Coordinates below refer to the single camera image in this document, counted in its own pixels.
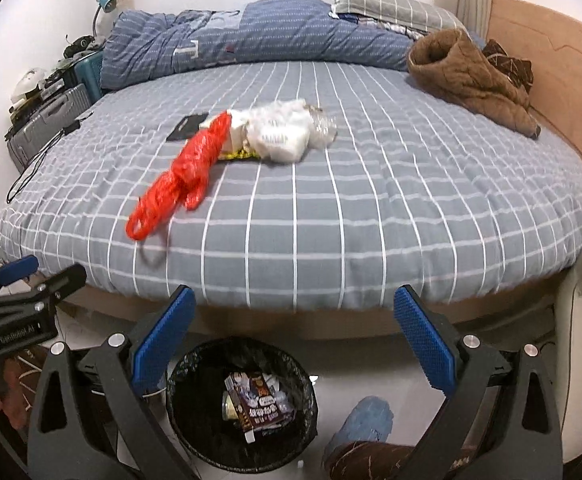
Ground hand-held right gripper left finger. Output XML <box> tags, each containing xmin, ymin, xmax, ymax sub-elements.
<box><xmin>27</xmin><ymin>285</ymin><xmax>197</xmax><ymax>480</ymax></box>

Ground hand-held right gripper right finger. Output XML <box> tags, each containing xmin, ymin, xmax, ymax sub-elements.
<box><xmin>393</xmin><ymin>284</ymin><xmax>564</xmax><ymax>480</ymax></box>

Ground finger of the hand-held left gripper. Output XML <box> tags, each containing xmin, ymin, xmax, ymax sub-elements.
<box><xmin>0</xmin><ymin>254</ymin><xmax>39</xmax><ymax>297</ymax></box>
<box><xmin>18</xmin><ymin>262</ymin><xmax>88</xmax><ymax>311</ymax></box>

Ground black trash bin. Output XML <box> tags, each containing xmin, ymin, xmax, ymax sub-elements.
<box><xmin>165</xmin><ymin>337</ymin><xmax>318</xmax><ymax>470</ymax></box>

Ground brown snack box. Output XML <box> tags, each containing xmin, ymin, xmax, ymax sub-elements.
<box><xmin>223</xmin><ymin>372</ymin><xmax>294</xmax><ymax>433</ymax></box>

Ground red plastic bag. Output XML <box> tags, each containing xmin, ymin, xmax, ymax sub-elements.
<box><xmin>126</xmin><ymin>112</ymin><xmax>233</xmax><ymax>241</ymax></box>

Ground white cotton pad packet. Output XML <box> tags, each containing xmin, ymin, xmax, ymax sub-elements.
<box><xmin>243</xmin><ymin>100</ymin><xmax>317</xmax><ymax>163</ymax></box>

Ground clear plastic wrapper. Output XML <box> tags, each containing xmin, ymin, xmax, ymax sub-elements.
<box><xmin>303</xmin><ymin>105</ymin><xmax>339</xmax><ymax>150</ymax></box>

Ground person's left hand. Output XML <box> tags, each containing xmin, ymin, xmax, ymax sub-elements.
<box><xmin>0</xmin><ymin>360</ymin><xmax>34</xmax><ymax>431</ymax></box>

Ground blue slipper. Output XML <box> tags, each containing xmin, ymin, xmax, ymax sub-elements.
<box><xmin>323</xmin><ymin>395</ymin><xmax>394</xmax><ymax>466</ymax></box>

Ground grey suitcase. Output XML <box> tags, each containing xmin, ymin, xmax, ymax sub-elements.
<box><xmin>6</xmin><ymin>82</ymin><xmax>94</xmax><ymax>173</ymax></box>

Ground white plush toy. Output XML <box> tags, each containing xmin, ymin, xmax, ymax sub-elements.
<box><xmin>10</xmin><ymin>66</ymin><xmax>46</xmax><ymax>108</ymax></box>

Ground yellow snack wrapper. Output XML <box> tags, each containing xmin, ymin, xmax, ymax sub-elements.
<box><xmin>218</xmin><ymin>145</ymin><xmax>259</xmax><ymax>161</ymax></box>

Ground teal suitcase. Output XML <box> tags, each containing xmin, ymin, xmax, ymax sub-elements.
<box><xmin>73</xmin><ymin>50</ymin><xmax>104</xmax><ymax>106</ymax></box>

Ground white cardboard box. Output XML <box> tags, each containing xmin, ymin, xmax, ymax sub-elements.
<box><xmin>221</xmin><ymin>109</ymin><xmax>257</xmax><ymax>156</ymax></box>

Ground brown quilted jacket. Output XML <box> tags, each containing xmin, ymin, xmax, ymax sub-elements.
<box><xmin>407</xmin><ymin>28</ymin><xmax>542</xmax><ymax>140</ymax></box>

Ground blue desk lamp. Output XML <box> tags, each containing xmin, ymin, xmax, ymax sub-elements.
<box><xmin>92</xmin><ymin>0</ymin><xmax>118</xmax><ymax>41</ymax></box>

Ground wooden headboard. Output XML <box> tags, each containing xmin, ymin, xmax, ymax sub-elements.
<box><xmin>486</xmin><ymin>0</ymin><xmax>582</xmax><ymax>186</ymax></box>

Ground blue striped duvet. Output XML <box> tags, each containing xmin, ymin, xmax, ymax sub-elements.
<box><xmin>100</xmin><ymin>0</ymin><xmax>437</xmax><ymax>93</ymax></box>

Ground grey checked pillow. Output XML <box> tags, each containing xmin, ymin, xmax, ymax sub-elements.
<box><xmin>332</xmin><ymin>0</ymin><xmax>469</xmax><ymax>36</ymax></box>

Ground black charger cable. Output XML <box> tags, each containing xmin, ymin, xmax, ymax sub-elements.
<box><xmin>7</xmin><ymin>119</ymin><xmax>82</xmax><ymax>198</ymax></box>

